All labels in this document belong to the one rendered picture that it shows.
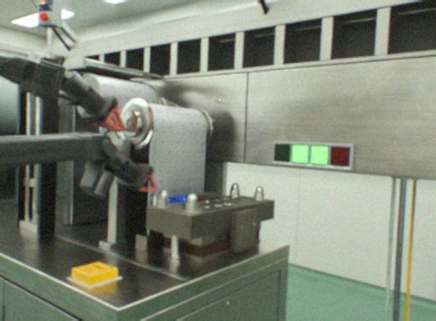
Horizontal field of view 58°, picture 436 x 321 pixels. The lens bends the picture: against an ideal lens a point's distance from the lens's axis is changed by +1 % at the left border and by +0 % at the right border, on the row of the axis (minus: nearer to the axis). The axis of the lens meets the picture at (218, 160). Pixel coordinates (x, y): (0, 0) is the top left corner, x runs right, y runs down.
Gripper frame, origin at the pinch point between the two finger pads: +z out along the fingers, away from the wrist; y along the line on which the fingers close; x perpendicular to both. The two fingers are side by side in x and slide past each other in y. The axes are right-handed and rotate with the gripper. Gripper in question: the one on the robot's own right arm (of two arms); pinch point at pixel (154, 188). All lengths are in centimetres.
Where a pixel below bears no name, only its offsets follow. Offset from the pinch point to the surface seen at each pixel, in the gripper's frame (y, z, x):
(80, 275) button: 9.8, -17.7, -27.7
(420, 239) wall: 22, 257, 80
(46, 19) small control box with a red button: -59, -28, 48
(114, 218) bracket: -8.5, -1.4, -11.2
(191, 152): 0.3, 8.2, 16.4
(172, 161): 0.2, 2.2, 9.8
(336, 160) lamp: 41, 21, 24
